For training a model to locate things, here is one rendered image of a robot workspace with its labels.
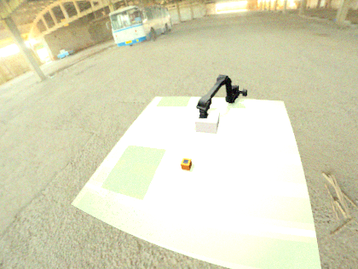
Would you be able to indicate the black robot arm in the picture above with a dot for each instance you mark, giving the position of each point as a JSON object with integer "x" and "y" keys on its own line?
{"x": 205, "y": 100}

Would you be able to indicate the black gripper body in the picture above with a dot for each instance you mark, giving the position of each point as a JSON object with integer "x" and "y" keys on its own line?
{"x": 243, "y": 92}

